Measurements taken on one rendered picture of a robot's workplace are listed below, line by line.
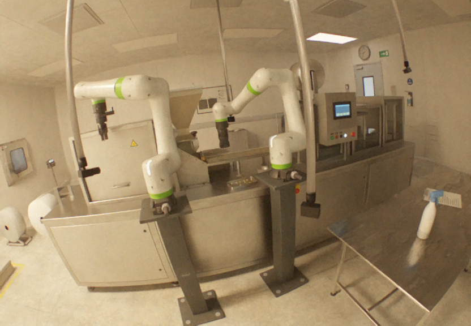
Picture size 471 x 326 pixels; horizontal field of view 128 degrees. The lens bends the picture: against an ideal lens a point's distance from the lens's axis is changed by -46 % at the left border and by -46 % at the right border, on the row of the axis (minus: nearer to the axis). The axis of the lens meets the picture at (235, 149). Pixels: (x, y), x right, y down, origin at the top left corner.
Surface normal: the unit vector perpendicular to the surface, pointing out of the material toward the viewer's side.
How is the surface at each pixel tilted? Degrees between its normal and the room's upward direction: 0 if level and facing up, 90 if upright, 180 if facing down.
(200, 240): 90
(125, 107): 90
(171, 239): 90
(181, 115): 114
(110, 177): 90
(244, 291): 0
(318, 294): 0
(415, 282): 0
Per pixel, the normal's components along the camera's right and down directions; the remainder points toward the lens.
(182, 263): 0.35, 0.17
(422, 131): -0.96, 0.16
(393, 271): -0.11, -0.97
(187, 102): 0.26, 0.57
